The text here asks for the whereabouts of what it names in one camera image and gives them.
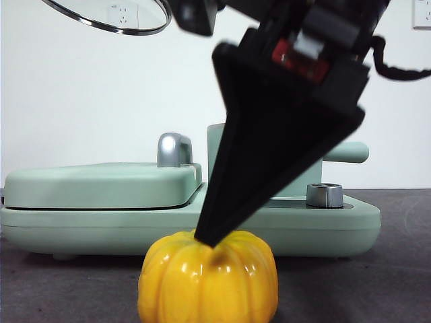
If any glass pot lid green knob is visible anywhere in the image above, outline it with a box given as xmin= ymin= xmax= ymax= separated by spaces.
xmin=42 ymin=0 xmax=169 ymax=36

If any mint green breakfast maker base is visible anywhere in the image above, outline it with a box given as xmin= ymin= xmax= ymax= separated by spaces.
xmin=0 ymin=198 xmax=382 ymax=262

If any yellow toy pumpkin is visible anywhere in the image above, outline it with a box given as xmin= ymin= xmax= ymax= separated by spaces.
xmin=137 ymin=228 xmax=279 ymax=323

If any white wall socket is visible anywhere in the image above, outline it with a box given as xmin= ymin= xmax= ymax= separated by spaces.
xmin=412 ymin=0 xmax=431 ymax=30
xmin=107 ymin=3 xmax=139 ymax=32

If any silver control knob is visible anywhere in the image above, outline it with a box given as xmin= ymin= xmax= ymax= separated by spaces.
xmin=306 ymin=182 xmax=344 ymax=207

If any silver cover handle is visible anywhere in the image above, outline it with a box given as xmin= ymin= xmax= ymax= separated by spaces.
xmin=156 ymin=133 xmax=194 ymax=168

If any mint green handled pot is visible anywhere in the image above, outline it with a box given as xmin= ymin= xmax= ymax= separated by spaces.
xmin=207 ymin=123 xmax=370 ymax=199

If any mint green griddle cover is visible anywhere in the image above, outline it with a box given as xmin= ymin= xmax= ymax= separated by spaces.
xmin=3 ymin=162 xmax=203 ymax=210

